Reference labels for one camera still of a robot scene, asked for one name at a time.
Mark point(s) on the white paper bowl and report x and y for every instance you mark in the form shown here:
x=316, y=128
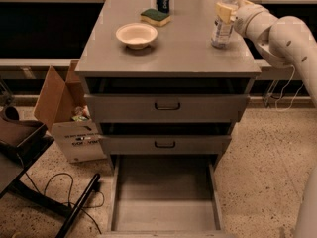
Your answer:
x=136, y=35

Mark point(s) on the black chair base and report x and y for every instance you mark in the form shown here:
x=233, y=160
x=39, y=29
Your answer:
x=11, y=171

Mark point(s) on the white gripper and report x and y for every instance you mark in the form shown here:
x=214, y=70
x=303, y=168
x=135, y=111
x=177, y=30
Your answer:
x=244, y=20

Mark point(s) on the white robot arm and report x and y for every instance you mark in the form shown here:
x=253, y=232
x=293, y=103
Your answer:
x=282, y=42

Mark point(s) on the yellow green sponge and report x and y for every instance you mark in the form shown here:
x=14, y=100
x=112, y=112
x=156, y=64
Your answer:
x=155, y=17

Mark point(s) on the grey drawer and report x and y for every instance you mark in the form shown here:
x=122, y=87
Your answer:
x=119, y=99
x=165, y=138
x=162, y=196

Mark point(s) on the top grey drawer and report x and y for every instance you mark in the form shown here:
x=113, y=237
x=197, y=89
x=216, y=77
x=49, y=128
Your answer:
x=119, y=99

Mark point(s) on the clear plastic water bottle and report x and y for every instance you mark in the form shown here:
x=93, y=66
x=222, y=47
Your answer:
x=222, y=32

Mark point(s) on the bottom grey drawer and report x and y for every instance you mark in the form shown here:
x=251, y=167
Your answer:
x=162, y=196

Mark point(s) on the open cardboard box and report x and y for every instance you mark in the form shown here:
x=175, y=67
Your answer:
x=62, y=108

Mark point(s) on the grey drawer cabinet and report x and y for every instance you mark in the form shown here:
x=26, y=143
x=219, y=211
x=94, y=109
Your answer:
x=182, y=48

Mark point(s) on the middle grey drawer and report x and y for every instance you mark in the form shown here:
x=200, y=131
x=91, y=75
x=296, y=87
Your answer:
x=165, y=138

